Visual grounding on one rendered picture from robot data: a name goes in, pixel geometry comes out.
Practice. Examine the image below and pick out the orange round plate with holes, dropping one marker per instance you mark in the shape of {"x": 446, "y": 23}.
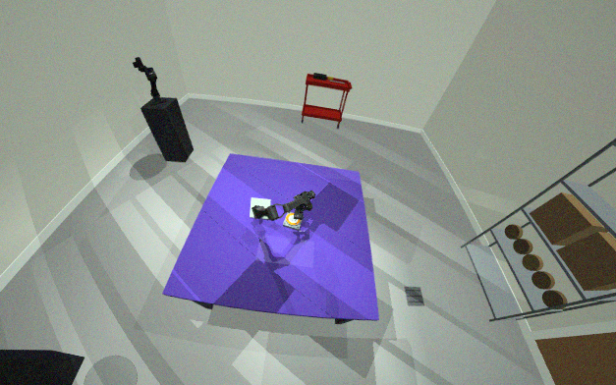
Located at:
{"x": 292, "y": 222}

